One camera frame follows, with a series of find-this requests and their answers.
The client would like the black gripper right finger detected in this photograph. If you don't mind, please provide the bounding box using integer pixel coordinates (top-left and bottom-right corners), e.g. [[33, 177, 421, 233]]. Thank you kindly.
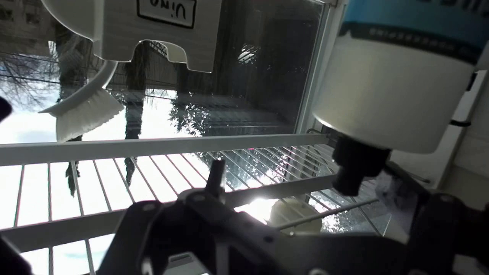
[[406, 192, 489, 275]]

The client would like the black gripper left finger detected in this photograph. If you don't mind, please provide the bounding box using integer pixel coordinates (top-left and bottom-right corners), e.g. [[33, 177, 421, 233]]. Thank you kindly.
[[96, 157, 287, 275]]

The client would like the white bottle blue label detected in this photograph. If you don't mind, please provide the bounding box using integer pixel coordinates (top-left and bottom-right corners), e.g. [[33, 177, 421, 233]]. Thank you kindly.
[[310, 0, 489, 197]]

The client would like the white carton brush holder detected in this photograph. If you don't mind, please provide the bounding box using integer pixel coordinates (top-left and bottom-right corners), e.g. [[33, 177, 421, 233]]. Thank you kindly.
[[91, 0, 224, 74]]

